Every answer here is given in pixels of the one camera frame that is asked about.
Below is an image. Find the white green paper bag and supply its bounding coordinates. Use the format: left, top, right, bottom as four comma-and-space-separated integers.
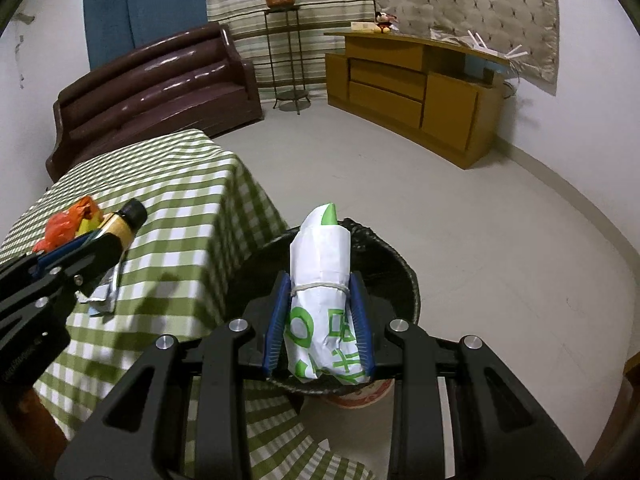
284, 203, 369, 386

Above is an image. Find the green yellow bottle black cap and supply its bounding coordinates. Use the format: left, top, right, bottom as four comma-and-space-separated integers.
79, 198, 148, 269

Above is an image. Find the black trash bin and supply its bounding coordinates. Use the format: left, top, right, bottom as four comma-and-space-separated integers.
224, 216, 421, 397

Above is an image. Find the red plastic bag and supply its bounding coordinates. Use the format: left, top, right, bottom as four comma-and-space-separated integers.
32, 195, 103, 252

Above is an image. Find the light blue tube box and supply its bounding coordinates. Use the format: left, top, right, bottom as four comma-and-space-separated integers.
76, 264, 120, 318

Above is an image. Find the yellow crumpled wrapper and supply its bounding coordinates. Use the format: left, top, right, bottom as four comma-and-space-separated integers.
75, 211, 104, 237

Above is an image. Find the instant noodle cup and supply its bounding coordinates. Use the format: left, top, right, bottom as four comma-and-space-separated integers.
321, 379, 395, 410

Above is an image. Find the green white checkered tablecloth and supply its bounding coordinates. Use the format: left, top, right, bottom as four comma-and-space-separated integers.
1, 130, 369, 479

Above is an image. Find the dark brown leather sofa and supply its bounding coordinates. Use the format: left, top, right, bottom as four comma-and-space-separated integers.
46, 22, 264, 181

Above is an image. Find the wooden sideboard cabinet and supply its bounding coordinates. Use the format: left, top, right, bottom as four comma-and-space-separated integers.
326, 32, 508, 169

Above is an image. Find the striped curtain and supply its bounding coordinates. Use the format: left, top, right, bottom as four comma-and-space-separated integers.
206, 0, 374, 101

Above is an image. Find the small toy figurine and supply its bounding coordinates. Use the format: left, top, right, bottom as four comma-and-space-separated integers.
375, 11, 399, 34

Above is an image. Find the white router with antennas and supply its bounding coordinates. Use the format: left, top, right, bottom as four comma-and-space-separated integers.
430, 28, 529, 61

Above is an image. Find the black metal plant stand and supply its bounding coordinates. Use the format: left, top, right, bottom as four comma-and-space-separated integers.
264, 3, 311, 115

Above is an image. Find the patterned beige wall cloth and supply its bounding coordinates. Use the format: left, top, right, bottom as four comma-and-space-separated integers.
374, 0, 560, 84

